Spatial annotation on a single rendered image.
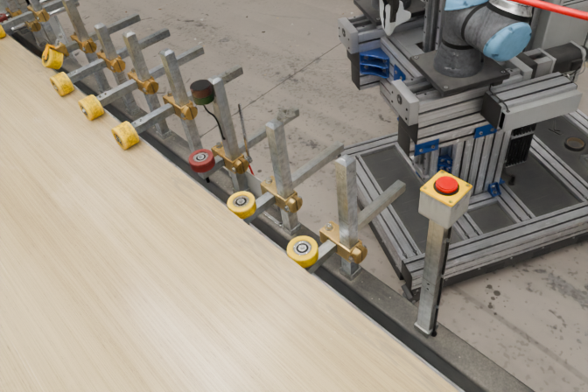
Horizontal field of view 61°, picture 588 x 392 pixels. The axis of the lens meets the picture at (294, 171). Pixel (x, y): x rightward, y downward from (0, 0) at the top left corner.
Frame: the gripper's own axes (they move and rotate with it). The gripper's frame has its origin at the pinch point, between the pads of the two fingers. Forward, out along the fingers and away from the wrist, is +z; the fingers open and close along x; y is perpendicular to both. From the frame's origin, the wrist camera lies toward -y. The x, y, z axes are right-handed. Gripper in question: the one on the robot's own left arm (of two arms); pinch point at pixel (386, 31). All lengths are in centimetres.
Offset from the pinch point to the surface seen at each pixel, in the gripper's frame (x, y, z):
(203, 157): 22, -51, 41
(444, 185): -44.7, -8.2, 8.5
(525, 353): -33, 46, 132
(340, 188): -21.6, -21.0, 25.9
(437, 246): -46, -9, 25
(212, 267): -21, -56, 42
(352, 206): -22.7, -18.7, 32.3
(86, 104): 59, -86, 34
